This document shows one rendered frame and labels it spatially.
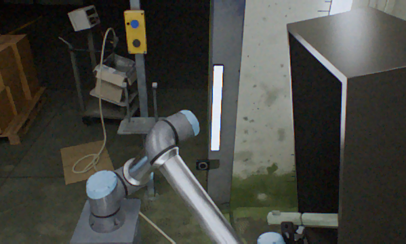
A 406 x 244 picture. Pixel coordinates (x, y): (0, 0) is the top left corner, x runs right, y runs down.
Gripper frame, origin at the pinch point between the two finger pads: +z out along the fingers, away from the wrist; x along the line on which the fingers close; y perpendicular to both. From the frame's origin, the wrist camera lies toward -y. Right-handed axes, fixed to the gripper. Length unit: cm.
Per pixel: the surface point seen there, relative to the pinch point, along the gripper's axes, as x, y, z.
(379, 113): 40, -53, -25
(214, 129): -60, -32, 62
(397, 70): 47, -64, -26
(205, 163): -76, -8, 63
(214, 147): -66, -19, 64
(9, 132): -300, -64, 70
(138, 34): -83, -106, 46
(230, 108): -47, -44, 67
